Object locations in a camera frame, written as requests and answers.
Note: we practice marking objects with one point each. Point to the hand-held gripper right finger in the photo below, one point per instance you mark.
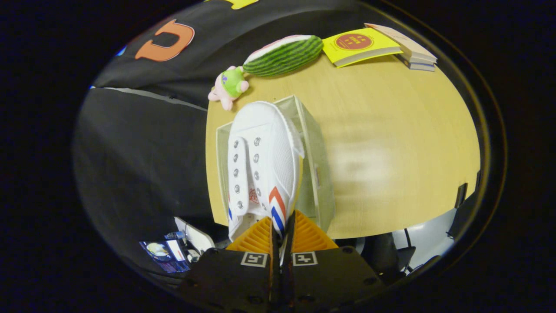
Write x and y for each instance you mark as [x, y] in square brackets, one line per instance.
[330, 274]

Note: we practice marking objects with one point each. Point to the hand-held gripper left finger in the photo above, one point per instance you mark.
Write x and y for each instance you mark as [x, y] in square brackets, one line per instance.
[230, 278]

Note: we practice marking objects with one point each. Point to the beige fabric storage box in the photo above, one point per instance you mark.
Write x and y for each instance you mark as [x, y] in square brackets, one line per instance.
[319, 174]

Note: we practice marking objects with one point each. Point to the white canvas shoe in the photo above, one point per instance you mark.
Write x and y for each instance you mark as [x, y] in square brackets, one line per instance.
[271, 130]

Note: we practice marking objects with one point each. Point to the blue printed box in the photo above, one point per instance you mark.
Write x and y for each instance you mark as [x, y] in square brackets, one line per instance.
[163, 256]

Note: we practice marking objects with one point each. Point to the black table leg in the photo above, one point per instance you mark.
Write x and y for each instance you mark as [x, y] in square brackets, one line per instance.
[380, 256]

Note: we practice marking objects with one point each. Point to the white flat board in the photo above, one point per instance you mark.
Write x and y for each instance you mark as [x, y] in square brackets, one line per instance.
[195, 234]

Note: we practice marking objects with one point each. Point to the clear water bottle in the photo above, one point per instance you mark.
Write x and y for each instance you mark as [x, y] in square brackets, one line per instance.
[175, 235]

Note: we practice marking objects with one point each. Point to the black chair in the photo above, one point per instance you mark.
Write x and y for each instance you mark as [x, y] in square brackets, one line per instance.
[461, 195]

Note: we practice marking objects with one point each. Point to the pink and green plush toy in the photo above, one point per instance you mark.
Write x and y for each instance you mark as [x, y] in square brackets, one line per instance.
[232, 82]

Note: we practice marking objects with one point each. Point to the watermelon slice plush toy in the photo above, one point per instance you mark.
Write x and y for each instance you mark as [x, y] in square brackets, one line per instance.
[284, 56]

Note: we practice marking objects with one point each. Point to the yellow book with red circle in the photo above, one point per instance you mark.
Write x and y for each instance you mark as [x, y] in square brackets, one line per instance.
[354, 43]

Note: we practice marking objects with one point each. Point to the stack of beige books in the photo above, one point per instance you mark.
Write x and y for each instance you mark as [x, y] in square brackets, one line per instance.
[412, 50]

